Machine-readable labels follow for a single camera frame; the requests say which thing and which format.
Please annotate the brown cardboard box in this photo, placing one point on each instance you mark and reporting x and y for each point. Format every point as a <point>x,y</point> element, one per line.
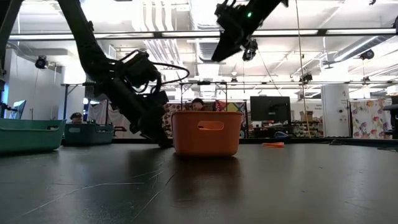
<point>308,116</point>

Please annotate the slim tilted monitor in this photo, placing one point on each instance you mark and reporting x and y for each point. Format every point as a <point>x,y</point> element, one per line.
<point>19,109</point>

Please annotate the colourful patchwork quilt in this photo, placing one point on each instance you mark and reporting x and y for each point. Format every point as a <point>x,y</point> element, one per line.
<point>230,107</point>

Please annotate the orange plastic basket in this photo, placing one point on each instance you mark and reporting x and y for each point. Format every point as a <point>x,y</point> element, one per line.
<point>205,140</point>

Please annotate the black overhead rail with lights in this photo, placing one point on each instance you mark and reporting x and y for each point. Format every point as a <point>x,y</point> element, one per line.
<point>186,34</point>

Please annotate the white round column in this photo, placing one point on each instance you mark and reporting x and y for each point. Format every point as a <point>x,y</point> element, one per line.
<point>335,109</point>

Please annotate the black hanging spotlight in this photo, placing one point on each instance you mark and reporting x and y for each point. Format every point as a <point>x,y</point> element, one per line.
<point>249,51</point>
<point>307,77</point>
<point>41,63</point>
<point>367,54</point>

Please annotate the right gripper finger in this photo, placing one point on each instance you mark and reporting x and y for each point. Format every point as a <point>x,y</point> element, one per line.
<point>225,49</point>

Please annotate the pale floral cloth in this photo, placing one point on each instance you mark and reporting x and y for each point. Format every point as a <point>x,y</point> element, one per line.
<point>370,118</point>

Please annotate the orange rubber band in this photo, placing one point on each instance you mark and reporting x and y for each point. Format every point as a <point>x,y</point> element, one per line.
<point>273,144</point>

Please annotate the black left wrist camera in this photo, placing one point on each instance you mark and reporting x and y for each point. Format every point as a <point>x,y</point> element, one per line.
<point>141,70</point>

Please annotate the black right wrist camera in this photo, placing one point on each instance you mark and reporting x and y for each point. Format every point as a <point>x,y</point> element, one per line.
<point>225,12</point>

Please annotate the black rubber band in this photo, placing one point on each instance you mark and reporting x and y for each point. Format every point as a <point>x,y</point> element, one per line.
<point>336,142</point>

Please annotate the black table frame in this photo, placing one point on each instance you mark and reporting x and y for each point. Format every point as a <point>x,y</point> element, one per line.
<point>311,141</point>

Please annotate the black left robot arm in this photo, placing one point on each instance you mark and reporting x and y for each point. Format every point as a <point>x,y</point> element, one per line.
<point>84,43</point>

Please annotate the dark teal plastic basket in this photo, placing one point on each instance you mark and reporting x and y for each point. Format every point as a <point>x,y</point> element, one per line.
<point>88,135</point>

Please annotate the mint green plastic basket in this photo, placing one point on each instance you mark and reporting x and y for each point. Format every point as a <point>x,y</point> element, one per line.
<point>28,138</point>

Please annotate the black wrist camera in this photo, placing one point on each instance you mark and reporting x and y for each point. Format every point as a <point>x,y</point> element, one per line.
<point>225,12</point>
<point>141,70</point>

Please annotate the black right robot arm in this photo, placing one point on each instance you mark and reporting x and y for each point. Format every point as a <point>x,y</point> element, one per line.
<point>267,6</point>

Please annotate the black background rig frame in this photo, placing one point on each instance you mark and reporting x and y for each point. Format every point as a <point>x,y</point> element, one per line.
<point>65,102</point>

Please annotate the white hanging cloth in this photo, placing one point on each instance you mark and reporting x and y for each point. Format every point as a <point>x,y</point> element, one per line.
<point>99,113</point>

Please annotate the brown patterned cloth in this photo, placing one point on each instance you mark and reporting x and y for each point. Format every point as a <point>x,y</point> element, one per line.
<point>178,107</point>

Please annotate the black computer monitor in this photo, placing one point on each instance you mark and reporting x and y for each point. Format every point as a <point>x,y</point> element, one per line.
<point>270,108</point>

